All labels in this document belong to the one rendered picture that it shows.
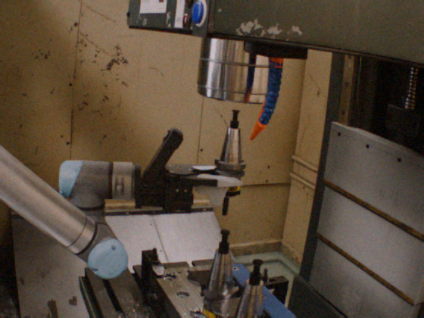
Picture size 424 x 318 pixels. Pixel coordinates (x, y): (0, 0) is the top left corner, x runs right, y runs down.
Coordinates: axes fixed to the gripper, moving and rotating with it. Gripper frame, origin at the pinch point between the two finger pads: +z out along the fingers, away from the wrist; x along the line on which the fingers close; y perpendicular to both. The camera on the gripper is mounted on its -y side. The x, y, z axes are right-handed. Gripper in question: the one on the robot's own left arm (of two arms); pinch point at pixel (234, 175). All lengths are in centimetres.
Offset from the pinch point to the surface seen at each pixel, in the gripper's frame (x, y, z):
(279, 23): 34.6, -30.6, -3.3
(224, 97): 7.1, -16.6, -4.6
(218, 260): 24.8, 6.8, -6.5
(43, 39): -89, -23, -58
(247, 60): 8.2, -23.7, -1.3
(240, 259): -108, 72, 30
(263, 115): 17.8, -15.5, 0.1
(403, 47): 28.6, -30.1, 19.4
